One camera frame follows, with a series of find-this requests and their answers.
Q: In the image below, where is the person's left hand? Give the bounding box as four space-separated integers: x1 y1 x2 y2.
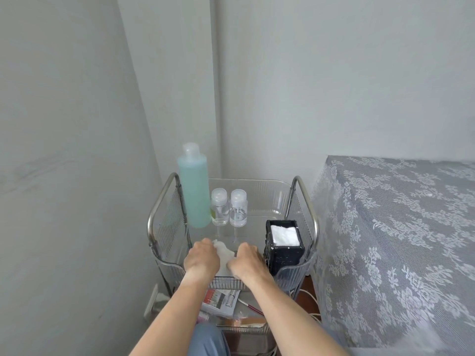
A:
183 239 221 284

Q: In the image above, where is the person's right hand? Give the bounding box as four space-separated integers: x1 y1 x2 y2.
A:
226 243 268 287

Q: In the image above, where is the white cotton pad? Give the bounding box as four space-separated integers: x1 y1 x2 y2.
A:
212 240 238 278

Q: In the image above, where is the person's left forearm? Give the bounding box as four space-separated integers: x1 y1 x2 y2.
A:
128 271 219 356

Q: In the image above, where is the person's right forearm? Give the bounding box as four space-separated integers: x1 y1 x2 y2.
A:
243 272 351 356

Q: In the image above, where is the clear plastic trolley cart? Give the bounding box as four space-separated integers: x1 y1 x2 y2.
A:
146 173 319 356

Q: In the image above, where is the black square holder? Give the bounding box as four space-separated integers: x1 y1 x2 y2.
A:
263 219 306 276

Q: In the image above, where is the red thin stick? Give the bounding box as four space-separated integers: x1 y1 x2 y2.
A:
238 299 263 315

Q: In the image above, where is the red and white packet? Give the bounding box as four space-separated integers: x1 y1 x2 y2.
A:
202 289 241 318

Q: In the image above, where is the stack of white cotton pads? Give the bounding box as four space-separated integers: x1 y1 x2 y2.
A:
270 224 300 246

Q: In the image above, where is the small clear bottle yellowish liquid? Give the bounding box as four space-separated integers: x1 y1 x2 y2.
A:
210 188 228 226

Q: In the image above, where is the tall green liquid bottle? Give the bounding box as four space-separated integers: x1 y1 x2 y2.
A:
177 142 211 229

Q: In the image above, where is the person's blue-grey trousers leg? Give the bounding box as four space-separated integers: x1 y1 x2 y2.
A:
190 323 231 356

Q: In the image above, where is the grey lace tablecloth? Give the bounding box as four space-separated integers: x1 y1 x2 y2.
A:
310 156 475 349

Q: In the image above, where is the white cable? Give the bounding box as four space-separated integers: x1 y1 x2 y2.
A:
295 289 322 324

